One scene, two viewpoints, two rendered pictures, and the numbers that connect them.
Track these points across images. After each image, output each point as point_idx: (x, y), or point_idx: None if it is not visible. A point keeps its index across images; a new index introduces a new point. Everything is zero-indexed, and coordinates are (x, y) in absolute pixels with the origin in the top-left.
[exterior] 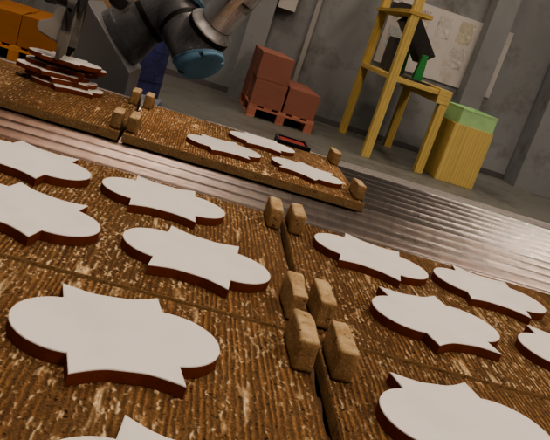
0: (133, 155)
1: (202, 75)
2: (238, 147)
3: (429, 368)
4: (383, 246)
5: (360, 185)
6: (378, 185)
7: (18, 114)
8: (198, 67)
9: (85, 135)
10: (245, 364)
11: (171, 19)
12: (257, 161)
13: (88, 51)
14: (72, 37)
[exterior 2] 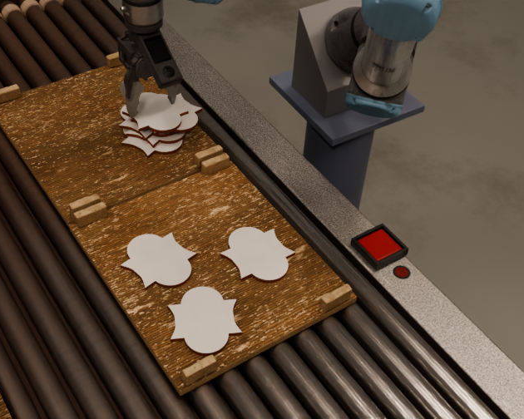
0: (42, 253)
1: (381, 116)
2: (175, 264)
3: None
4: None
5: (183, 371)
6: (383, 354)
7: (30, 182)
8: (365, 110)
9: (49, 217)
10: None
11: (359, 46)
12: (170, 288)
13: (302, 60)
14: (166, 91)
